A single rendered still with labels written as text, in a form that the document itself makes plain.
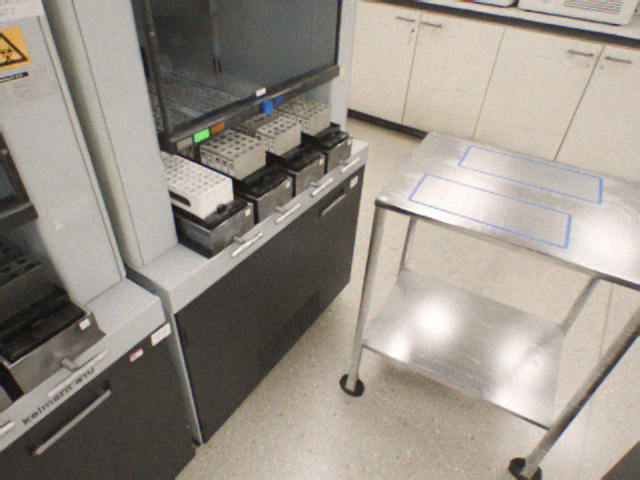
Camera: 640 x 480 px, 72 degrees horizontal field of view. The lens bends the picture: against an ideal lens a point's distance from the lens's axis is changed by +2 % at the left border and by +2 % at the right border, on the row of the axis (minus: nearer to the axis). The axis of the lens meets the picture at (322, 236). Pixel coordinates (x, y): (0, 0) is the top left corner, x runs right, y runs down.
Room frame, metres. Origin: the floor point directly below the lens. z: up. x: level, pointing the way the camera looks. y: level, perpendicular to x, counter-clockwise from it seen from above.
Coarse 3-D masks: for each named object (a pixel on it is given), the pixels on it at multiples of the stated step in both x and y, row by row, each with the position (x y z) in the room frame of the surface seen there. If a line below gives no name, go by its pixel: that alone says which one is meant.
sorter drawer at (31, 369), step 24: (72, 312) 0.46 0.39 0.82; (24, 336) 0.41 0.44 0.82; (48, 336) 0.42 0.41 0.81; (72, 336) 0.44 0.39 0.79; (96, 336) 0.47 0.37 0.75; (0, 360) 0.38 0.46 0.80; (24, 360) 0.38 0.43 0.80; (48, 360) 0.40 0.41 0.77; (72, 360) 0.43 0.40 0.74; (96, 360) 0.42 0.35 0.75; (24, 384) 0.37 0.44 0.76
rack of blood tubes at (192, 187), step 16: (176, 160) 0.89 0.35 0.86; (176, 176) 0.83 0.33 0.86; (192, 176) 0.83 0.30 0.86; (208, 176) 0.83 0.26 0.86; (176, 192) 0.78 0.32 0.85; (192, 192) 0.77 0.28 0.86; (208, 192) 0.77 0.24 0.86; (224, 192) 0.80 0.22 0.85; (192, 208) 0.75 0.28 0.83; (208, 208) 0.76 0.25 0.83
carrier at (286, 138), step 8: (288, 128) 1.09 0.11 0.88; (296, 128) 1.10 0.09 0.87; (272, 136) 1.02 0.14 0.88; (280, 136) 1.04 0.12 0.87; (288, 136) 1.07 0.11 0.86; (296, 136) 1.10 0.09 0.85; (272, 144) 1.02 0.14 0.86; (280, 144) 1.04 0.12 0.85; (288, 144) 1.07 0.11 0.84; (296, 144) 1.10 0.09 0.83; (272, 152) 1.02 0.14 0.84; (280, 152) 1.04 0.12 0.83
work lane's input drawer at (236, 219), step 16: (176, 208) 0.77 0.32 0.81; (224, 208) 0.78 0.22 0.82; (240, 208) 0.80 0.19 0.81; (176, 224) 0.76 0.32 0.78; (192, 224) 0.73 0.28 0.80; (208, 224) 0.72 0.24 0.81; (224, 224) 0.74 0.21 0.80; (240, 224) 0.78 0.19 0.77; (208, 240) 0.71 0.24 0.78; (224, 240) 0.74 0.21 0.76; (240, 240) 0.75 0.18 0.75; (256, 240) 0.76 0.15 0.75
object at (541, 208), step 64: (384, 192) 0.89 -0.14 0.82; (448, 192) 0.91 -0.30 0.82; (512, 192) 0.93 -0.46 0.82; (576, 192) 0.95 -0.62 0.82; (576, 256) 0.69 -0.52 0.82; (384, 320) 0.96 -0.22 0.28; (448, 320) 0.98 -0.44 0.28; (512, 320) 1.00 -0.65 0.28; (448, 384) 0.75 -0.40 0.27; (512, 384) 0.76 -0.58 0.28
